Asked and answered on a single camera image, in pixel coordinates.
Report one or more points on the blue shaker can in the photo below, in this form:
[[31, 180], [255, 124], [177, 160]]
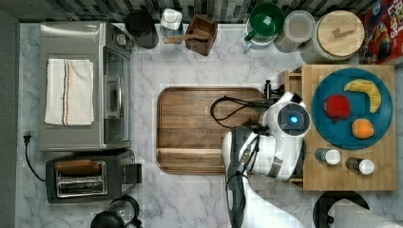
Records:
[[329, 156]]

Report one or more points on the blue plate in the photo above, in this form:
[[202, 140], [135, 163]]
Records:
[[338, 131]]

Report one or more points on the black cup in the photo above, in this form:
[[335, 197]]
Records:
[[140, 25]]

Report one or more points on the brown toast slice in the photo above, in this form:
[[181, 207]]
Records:
[[78, 168]]

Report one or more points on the light blue mug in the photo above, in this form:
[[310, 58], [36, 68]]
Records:
[[258, 41]]

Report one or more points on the red apple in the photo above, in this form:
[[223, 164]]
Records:
[[337, 107]]

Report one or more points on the white and blue bottle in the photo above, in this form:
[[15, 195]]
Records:
[[171, 22]]

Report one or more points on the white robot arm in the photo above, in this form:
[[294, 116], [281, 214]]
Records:
[[245, 150]]

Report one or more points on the silver toaster oven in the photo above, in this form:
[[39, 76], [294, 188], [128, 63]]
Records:
[[108, 48]]

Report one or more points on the black french press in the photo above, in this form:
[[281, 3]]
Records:
[[120, 213]]

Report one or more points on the brown wooden utensil box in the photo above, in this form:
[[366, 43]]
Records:
[[206, 31]]

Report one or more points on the wooden spoon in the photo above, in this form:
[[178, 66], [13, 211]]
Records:
[[179, 38]]

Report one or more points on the green mug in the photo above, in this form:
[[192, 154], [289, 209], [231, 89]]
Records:
[[266, 20]]

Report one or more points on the white paper towel roll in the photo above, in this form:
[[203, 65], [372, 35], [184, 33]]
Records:
[[350, 216]]

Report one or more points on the grey two-slot toaster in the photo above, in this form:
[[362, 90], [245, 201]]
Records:
[[120, 173]]

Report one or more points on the black paper towel holder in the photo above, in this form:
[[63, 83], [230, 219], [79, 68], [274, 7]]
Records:
[[321, 217]]

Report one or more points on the orange fruit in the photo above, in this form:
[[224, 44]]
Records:
[[362, 128]]

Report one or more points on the grey shaker can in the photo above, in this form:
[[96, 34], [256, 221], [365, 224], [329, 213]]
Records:
[[360, 166]]

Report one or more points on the white striped folded towel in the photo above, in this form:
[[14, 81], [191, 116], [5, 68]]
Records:
[[69, 97]]

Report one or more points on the clear jar with grains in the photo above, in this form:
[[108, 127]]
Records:
[[298, 28]]

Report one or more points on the wooden cutting board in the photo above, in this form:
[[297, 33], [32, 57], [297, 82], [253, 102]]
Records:
[[188, 138]]

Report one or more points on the red cereal box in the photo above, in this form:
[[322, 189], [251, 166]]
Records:
[[383, 42]]

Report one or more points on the yellow banana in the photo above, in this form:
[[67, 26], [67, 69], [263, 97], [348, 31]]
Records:
[[369, 88]]

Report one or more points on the white jar with wooden lid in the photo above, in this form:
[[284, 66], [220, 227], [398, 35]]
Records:
[[337, 36]]

